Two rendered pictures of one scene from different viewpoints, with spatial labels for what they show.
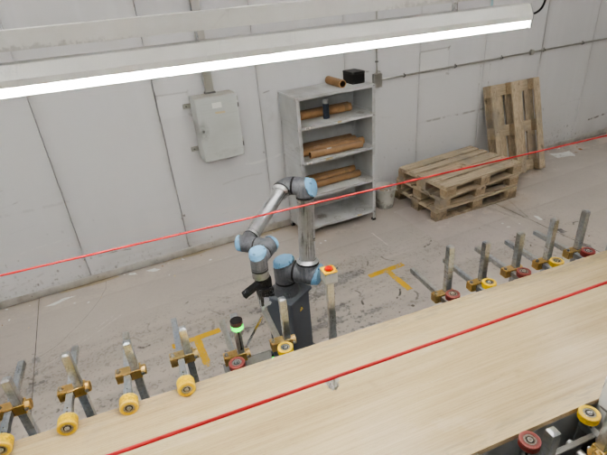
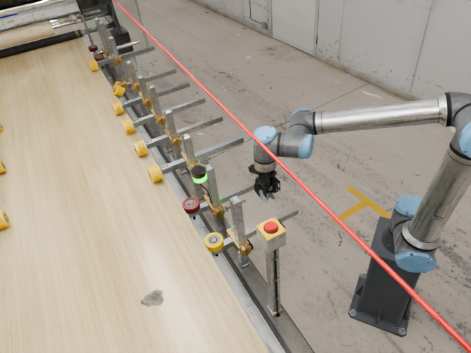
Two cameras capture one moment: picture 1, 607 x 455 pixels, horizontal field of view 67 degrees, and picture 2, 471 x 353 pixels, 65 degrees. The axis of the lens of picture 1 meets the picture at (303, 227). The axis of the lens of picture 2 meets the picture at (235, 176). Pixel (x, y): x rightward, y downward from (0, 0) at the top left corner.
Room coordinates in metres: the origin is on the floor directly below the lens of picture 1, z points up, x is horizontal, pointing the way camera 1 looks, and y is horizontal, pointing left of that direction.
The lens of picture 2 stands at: (1.77, -0.85, 2.13)
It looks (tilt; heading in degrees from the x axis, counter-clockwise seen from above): 42 degrees down; 85
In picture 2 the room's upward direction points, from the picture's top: 7 degrees counter-clockwise
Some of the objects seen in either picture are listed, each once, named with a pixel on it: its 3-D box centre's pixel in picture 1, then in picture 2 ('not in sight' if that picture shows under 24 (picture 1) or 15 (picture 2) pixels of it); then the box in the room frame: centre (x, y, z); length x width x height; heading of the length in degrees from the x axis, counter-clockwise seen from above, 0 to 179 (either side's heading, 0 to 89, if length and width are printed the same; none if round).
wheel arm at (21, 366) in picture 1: (12, 399); (153, 94); (1.50, 1.38, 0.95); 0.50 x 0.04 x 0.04; 18
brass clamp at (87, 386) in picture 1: (74, 390); (158, 116); (1.53, 1.11, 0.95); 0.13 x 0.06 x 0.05; 108
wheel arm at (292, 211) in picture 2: (275, 332); (255, 230); (1.92, 0.21, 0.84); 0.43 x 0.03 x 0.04; 18
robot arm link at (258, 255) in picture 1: (258, 259); (265, 144); (1.99, 0.24, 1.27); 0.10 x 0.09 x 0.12; 156
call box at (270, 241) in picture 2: (329, 275); (271, 235); (1.93, -0.11, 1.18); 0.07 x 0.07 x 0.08; 18
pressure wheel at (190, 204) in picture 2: (238, 369); (192, 210); (1.65, 0.38, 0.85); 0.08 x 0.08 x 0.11
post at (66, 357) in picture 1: (81, 391); (160, 121); (1.53, 1.09, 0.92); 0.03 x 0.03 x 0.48; 18
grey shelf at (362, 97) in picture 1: (330, 160); not in sight; (4.72, -0.35, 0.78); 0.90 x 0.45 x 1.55; 113
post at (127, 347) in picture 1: (138, 378); (176, 146); (1.61, 0.85, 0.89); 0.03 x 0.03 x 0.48; 18
